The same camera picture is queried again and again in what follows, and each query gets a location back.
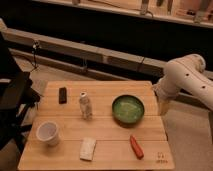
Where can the wooden folding table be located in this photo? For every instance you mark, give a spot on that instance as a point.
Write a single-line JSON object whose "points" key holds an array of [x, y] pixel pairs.
{"points": [[113, 150]]}

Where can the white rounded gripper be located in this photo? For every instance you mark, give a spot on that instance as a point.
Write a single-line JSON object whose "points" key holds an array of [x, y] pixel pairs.
{"points": [[163, 105]]}

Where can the dark brown rectangular block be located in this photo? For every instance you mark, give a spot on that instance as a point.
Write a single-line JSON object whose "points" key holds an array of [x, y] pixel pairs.
{"points": [[62, 95]]}

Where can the red orange carrot toy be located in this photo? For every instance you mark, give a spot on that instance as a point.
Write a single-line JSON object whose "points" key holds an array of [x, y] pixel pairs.
{"points": [[136, 148]]}

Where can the green bowl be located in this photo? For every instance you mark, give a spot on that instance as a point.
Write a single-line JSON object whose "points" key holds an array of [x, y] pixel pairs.
{"points": [[128, 109]]}

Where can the white plastic cup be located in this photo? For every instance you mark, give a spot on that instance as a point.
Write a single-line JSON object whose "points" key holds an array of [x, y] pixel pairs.
{"points": [[48, 133]]}

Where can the white sponge block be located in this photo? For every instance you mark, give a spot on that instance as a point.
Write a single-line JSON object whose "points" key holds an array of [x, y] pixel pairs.
{"points": [[87, 149]]}

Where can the black chair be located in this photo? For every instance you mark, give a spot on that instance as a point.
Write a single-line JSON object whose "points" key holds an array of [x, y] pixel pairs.
{"points": [[16, 97]]}

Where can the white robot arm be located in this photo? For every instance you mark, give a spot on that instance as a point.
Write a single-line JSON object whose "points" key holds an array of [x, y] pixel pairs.
{"points": [[184, 73]]}

